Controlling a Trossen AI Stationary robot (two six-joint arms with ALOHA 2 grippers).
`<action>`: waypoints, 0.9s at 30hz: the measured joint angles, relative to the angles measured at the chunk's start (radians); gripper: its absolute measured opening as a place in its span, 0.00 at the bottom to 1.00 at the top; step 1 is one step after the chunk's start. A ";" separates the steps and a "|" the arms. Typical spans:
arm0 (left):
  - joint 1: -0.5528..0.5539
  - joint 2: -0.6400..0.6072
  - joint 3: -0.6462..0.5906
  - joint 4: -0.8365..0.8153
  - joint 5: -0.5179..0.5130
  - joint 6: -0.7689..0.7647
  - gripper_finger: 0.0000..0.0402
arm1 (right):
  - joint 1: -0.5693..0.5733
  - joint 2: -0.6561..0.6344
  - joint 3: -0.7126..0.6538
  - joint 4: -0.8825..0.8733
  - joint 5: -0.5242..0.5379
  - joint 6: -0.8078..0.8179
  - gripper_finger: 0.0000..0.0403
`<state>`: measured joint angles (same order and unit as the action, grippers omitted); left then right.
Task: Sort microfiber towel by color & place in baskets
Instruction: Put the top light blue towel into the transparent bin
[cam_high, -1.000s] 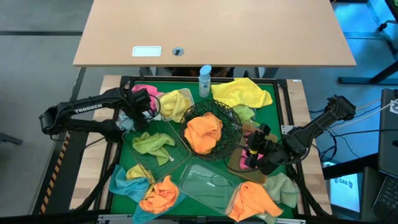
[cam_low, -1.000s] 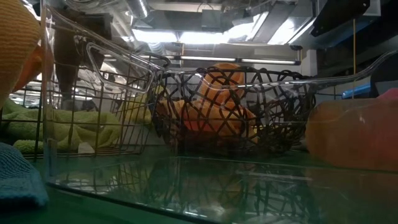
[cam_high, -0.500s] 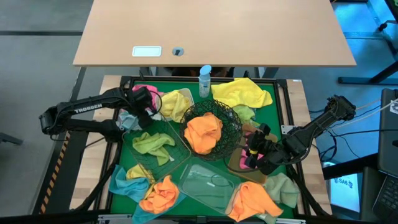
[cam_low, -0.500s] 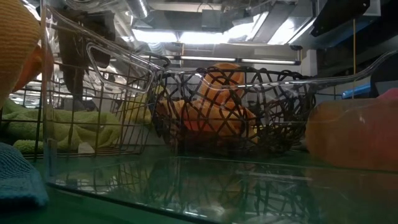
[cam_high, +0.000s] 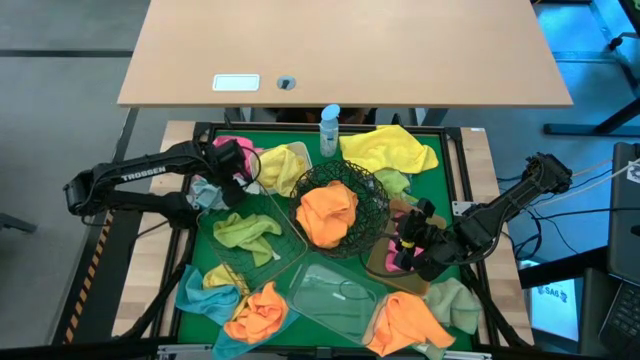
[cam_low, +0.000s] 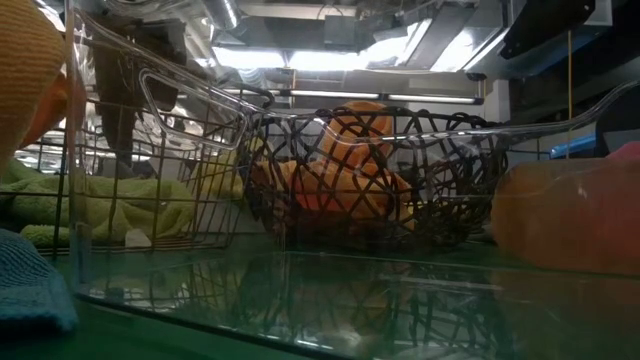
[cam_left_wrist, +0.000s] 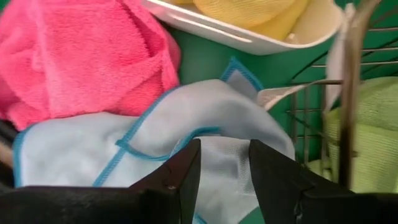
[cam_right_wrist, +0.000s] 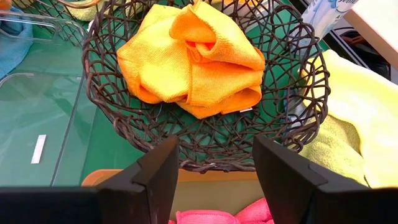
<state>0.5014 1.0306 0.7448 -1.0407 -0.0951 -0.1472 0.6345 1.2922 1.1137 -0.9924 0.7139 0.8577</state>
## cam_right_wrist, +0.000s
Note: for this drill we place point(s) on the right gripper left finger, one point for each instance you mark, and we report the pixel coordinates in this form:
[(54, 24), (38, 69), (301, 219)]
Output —
[(158, 174)]

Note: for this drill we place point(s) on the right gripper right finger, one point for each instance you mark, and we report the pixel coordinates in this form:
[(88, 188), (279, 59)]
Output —
[(289, 180)]

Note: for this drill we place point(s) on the orange microfiber towel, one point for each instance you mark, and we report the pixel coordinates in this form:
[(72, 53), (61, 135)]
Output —
[(152, 65), (3, 3), (224, 77)]

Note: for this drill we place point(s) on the lime green microfiber towel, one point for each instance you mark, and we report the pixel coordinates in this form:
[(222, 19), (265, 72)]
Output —
[(84, 14)]

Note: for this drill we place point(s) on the pink microfiber towel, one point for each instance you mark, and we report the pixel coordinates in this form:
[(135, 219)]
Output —
[(202, 217)]

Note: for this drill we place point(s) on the teal microfiber towel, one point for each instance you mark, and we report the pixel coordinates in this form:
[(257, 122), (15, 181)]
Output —
[(12, 49)]

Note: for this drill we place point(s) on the green table mat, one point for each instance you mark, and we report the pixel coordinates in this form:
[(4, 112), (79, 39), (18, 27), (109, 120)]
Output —
[(102, 149)]

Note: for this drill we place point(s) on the tan rectangular tray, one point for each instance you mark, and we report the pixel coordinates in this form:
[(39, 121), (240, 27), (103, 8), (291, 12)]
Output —
[(217, 193)]

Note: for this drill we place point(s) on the clear plastic bin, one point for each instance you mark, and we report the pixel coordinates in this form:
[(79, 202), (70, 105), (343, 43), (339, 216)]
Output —
[(18, 124)]

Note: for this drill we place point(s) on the spray bottle with blue cap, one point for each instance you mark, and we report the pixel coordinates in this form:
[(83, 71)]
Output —
[(326, 12)]

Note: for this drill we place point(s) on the beige wooden desk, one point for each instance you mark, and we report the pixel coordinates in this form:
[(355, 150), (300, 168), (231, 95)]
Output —
[(379, 28)]

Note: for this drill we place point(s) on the black table frame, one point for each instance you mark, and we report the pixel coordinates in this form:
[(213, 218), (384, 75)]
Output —
[(339, 46)]

